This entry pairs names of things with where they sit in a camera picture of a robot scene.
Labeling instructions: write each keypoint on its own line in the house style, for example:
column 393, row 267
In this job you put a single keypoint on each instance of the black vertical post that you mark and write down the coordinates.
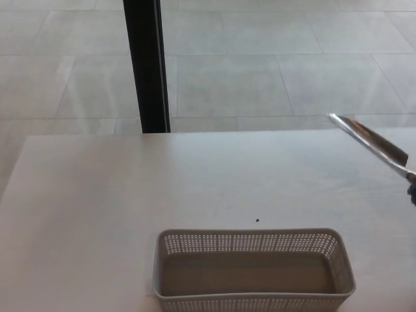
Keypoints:
column 144, row 65

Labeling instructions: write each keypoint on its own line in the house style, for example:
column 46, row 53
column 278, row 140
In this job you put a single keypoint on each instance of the grey perforated plastic basket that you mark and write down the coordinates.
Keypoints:
column 253, row 300

